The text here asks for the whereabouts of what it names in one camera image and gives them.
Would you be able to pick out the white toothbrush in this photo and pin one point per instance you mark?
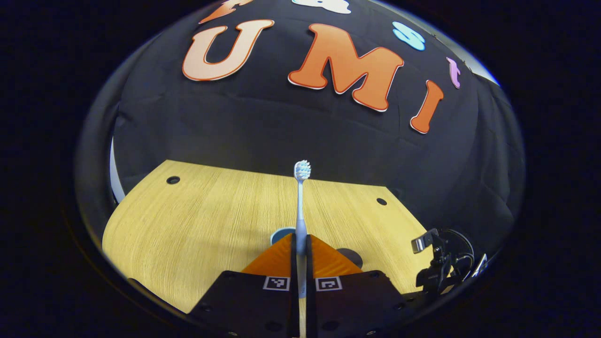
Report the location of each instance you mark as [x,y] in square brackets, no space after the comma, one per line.
[300,211]

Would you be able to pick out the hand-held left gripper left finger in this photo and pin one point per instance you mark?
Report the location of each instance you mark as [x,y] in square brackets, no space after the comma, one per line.
[293,305]

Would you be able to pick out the light blue cup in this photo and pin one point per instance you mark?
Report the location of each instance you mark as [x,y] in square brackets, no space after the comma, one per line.
[281,233]

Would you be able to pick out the dark round coaster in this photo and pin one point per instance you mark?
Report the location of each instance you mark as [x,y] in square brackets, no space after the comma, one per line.
[353,257]

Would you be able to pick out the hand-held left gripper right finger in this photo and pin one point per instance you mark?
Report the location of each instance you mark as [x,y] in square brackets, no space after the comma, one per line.
[311,305]

